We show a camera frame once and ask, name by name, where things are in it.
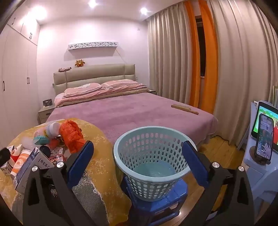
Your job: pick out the yellow printed blanket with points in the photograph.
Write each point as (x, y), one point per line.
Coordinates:
(97, 141)

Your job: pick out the blue white carton box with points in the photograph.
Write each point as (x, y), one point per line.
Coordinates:
(28, 176)

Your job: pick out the pink pillow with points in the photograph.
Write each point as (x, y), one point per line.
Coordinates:
(82, 89)
(119, 83)

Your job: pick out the black picture frame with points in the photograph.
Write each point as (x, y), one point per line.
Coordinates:
(47, 102)

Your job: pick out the beige curtain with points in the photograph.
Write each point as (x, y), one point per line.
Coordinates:
(169, 54)
(243, 65)

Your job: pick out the round ceiling light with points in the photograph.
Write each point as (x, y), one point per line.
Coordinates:
(143, 10)
(92, 3)

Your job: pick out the teal packet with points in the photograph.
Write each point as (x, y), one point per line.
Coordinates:
(41, 140)

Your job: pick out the small grey bedside table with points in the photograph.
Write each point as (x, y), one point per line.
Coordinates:
(152, 91)

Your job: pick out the tablet with white frame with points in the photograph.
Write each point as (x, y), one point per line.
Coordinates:
(263, 108)

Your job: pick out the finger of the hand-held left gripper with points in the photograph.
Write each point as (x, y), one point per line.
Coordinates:
(4, 155)

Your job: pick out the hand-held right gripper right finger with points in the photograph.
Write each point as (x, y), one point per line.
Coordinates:
(195, 160)

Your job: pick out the blue plastic stool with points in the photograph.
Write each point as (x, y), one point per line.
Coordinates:
(156, 209)

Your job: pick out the pink folded quilt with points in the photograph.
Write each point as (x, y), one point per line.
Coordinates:
(86, 99)

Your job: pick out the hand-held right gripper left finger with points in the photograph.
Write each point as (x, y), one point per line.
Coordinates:
(79, 160)

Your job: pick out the white wardrobe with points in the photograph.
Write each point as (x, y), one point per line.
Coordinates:
(17, 76)

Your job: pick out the polka dot pouch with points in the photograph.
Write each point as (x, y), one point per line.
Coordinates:
(57, 154)

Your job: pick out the bed with purple cover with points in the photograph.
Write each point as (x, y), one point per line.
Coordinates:
(130, 113)

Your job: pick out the light blue plastic basket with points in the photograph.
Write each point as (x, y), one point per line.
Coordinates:
(141, 186)

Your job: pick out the black round cap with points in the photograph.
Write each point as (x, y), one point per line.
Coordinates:
(45, 150)

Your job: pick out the wooden brush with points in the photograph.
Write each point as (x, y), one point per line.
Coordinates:
(184, 109)

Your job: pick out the grey nightstand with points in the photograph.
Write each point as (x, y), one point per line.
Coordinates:
(45, 113)

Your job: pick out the black smartphone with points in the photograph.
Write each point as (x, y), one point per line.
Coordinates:
(263, 137)

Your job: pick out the orange plastic bag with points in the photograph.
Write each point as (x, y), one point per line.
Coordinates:
(71, 134)

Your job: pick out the white pink plastic bottle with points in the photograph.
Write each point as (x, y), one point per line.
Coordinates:
(52, 129)

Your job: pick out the orange white paper cup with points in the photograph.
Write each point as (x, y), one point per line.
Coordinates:
(20, 162)

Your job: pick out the white patterned wall shelf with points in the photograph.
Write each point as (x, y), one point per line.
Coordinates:
(93, 45)

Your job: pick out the dark round phone stand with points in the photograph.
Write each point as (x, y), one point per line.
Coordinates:
(253, 155)

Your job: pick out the brown garland ornament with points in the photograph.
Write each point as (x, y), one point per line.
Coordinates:
(64, 69)

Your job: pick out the brown plush toy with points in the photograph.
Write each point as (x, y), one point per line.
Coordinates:
(79, 63)

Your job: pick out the beige padded headboard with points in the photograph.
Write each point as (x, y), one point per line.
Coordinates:
(86, 76)

